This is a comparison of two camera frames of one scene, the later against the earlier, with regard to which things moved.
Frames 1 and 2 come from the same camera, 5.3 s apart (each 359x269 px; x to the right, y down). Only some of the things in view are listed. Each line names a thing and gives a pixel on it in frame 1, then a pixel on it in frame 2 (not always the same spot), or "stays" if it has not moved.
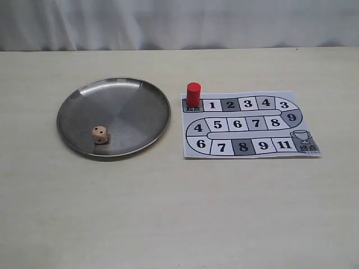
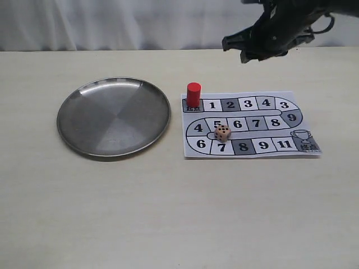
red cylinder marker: [193, 94] stays
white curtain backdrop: [58, 26] stays
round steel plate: [135, 112] stays
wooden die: [100, 134] → [222, 133]
